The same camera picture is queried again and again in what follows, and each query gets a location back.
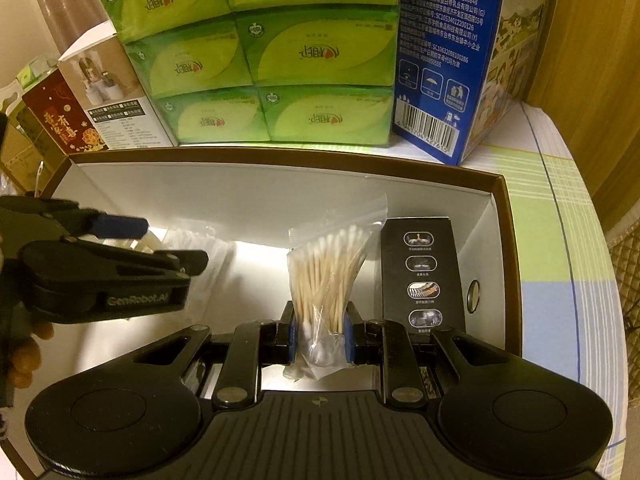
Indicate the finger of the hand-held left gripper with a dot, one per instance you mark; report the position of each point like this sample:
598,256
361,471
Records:
150,262
122,226

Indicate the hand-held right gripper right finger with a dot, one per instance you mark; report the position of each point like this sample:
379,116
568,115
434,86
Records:
349,335

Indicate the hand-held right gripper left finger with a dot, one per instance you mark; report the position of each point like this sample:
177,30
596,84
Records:
290,332

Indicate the clear cotton swab box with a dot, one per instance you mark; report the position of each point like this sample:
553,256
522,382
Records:
215,246

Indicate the bag of cotton swabs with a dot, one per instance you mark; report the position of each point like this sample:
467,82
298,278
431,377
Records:
325,270

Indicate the brown cardboard storage box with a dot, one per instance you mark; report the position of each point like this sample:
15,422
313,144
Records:
225,200

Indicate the black product box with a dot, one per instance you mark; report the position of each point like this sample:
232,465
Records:
420,240

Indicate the checked cloth desktop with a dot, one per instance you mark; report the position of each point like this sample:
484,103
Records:
560,260

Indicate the person's left hand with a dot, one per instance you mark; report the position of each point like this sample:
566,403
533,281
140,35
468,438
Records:
27,355

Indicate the thin metal stick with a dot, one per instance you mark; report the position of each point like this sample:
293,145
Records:
41,176

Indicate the white product box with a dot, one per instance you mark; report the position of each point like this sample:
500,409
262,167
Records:
117,120

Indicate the red gift box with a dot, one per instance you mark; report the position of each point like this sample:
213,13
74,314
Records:
55,120

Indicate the large brown cardboard box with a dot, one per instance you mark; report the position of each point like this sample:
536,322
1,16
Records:
20,150

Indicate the green tissue pack bundle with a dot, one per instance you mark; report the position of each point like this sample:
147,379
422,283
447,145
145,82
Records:
37,71

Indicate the beige curtain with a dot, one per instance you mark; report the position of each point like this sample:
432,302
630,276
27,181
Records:
75,10

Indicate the stack of green tissue packs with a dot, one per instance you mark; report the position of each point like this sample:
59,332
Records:
300,55

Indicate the chair with quilted cover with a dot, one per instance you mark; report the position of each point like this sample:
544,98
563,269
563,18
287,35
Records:
627,270

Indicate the blue printed carton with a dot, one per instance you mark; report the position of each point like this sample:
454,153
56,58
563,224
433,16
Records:
440,60

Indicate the wooden door panel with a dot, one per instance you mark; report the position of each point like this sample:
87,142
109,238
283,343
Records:
590,35

